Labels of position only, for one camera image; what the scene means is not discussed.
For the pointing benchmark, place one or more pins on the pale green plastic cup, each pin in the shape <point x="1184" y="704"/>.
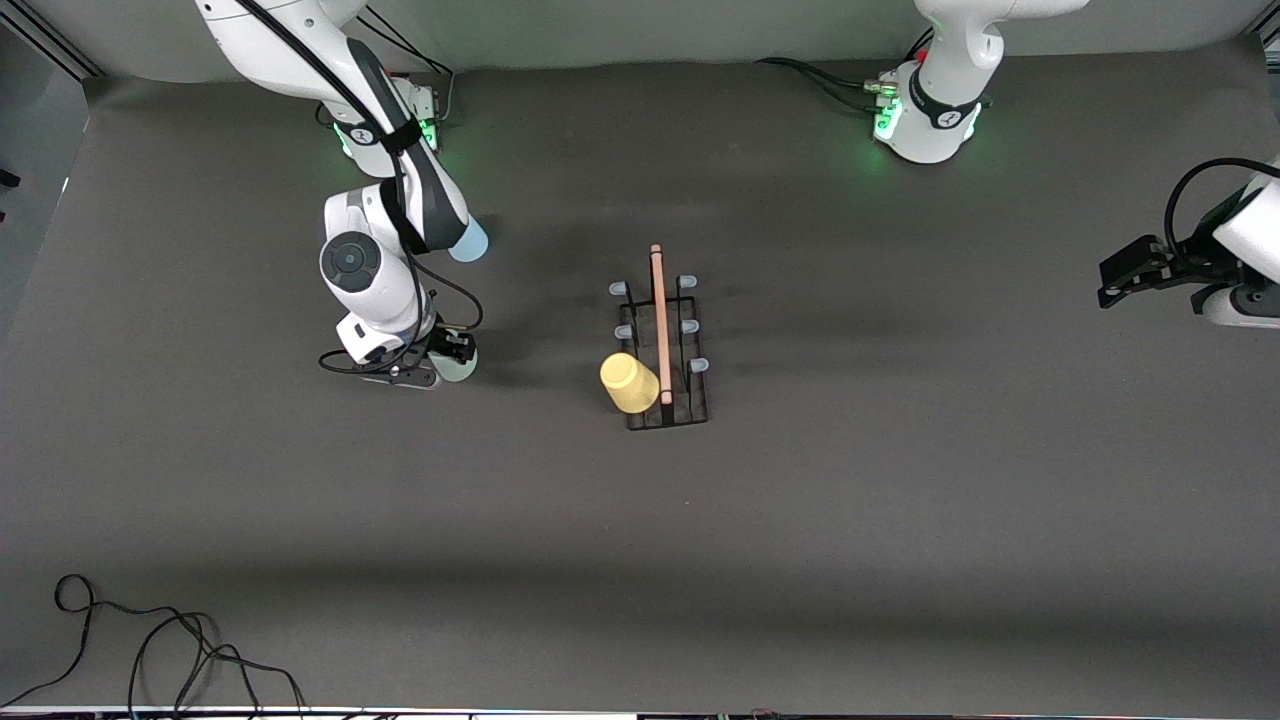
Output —
<point x="458" y="372"/>

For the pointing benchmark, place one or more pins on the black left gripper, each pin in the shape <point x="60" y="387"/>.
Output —
<point x="1197" y="262"/>

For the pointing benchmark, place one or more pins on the black metal frame rail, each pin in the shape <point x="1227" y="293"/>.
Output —
<point x="60" y="50"/>
<point x="1268" y="38"/>

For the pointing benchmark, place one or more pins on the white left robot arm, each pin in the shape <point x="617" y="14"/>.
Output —
<point x="960" y="40"/>

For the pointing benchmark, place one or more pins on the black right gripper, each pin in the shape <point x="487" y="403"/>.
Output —
<point x="444" y="345"/>

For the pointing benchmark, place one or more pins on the pale blue plastic cup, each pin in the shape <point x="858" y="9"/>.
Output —
<point x="472" y="245"/>

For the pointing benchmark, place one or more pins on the dark grey table mat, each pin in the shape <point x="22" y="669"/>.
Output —
<point x="800" y="520"/>

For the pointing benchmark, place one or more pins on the yellow plastic cup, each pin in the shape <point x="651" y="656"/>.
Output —
<point x="628" y="383"/>

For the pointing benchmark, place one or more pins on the small black clamp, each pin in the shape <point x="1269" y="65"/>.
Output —
<point x="6" y="179"/>

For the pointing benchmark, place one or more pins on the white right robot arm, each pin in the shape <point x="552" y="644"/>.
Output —
<point x="300" y="50"/>

